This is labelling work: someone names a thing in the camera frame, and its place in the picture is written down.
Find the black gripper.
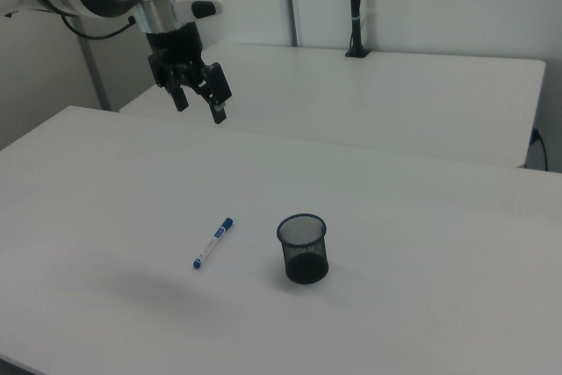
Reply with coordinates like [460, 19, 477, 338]
[146, 23, 233, 125]

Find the blue and white marker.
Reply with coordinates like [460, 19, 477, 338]
[191, 217, 234, 270]

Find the black pole with clamp base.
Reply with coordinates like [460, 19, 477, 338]
[344, 0, 371, 59]

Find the black mesh pen cup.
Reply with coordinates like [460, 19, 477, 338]
[276, 213, 330, 285]

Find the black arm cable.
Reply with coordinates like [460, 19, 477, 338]
[60, 13, 136, 40]

